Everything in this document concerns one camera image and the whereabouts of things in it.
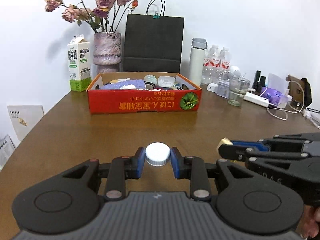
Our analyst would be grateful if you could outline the printed paper sheet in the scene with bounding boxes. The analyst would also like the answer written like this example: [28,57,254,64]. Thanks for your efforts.
[0,134,16,169]

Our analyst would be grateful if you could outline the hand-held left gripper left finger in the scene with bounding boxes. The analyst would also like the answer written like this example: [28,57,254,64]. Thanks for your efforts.
[61,147,146,201]

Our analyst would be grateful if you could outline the white power strip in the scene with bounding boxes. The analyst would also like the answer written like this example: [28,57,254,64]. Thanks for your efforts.
[244,91,271,108]

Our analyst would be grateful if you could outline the red cardboard box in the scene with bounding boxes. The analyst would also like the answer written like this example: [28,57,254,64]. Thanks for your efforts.
[86,72,203,115]

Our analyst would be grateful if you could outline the white thermos bottle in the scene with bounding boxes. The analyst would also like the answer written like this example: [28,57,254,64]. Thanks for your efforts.
[189,38,208,87]

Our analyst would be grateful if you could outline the clear water bottle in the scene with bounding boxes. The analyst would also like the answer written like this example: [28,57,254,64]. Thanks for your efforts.
[217,46,231,79]
[201,44,219,85]

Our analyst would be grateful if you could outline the clear glass cup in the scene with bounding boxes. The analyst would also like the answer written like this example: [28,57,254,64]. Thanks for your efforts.
[227,76,250,107]

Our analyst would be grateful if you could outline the purple tissue pack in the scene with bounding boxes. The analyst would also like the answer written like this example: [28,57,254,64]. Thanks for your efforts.
[260,86,286,106]

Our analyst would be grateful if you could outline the dried pink flowers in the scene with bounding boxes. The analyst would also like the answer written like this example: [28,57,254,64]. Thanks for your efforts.
[44,0,139,34]

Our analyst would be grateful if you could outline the white plastic bead container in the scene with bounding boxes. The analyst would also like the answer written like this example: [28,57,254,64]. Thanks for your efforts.
[157,76,177,88]

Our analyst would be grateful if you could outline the white charging cable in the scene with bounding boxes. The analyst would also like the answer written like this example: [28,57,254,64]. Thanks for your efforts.
[260,80,307,121]

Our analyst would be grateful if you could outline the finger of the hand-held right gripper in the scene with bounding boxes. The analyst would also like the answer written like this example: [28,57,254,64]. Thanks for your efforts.
[231,132,320,152]
[218,144,303,161]

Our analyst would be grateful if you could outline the purple cloth drawstring bag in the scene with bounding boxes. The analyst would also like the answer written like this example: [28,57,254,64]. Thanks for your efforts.
[100,79,146,91]

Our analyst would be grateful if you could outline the white tin box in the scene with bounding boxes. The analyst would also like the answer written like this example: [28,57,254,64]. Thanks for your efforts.
[216,79,232,98]

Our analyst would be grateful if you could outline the brown wooden stand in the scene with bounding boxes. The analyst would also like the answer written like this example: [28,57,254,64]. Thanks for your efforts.
[286,74,313,108]

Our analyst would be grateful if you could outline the white paper box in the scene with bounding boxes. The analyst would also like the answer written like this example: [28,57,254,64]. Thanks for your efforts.
[267,73,288,91]

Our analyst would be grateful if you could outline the white green milk carton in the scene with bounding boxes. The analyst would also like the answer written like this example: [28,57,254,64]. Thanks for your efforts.
[67,34,92,92]

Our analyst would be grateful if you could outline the wooden desktop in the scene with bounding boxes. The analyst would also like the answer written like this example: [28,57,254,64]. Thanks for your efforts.
[0,76,320,240]

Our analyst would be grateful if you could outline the person's right hand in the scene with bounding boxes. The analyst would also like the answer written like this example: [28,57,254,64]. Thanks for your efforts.
[301,203,320,240]

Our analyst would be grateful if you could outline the white sign board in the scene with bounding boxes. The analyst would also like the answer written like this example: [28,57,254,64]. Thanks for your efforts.
[7,104,45,142]

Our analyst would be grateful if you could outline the black paper bag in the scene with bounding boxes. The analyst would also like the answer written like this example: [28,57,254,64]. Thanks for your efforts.
[122,0,185,73]

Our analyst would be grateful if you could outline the white bottle cap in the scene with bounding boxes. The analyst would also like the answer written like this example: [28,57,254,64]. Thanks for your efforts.
[145,142,171,167]

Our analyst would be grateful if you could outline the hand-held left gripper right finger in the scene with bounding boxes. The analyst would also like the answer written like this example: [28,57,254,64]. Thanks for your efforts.
[170,147,254,201]

